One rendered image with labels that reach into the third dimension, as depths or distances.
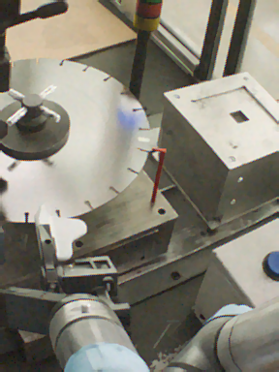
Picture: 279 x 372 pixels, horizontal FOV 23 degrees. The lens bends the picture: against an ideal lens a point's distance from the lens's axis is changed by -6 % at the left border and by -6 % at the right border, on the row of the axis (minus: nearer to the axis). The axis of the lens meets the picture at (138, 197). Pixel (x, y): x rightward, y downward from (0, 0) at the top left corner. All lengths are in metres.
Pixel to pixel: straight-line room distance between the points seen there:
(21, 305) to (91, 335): 0.15
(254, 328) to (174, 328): 0.40
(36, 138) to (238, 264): 0.32
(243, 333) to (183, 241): 0.48
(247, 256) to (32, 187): 0.29
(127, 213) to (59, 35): 0.59
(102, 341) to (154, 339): 0.40
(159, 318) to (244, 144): 0.29
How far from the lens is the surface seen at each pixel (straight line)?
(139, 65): 1.19
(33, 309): 0.73
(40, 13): 0.72
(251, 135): 1.08
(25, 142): 0.92
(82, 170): 0.90
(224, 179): 1.03
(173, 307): 1.03
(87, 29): 1.49
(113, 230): 0.97
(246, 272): 0.90
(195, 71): 1.39
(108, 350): 0.58
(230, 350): 0.65
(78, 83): 1.03
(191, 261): 1.07
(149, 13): 1.10
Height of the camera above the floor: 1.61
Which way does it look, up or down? 49 degrees down
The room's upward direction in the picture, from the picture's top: 11 degrees clockwise
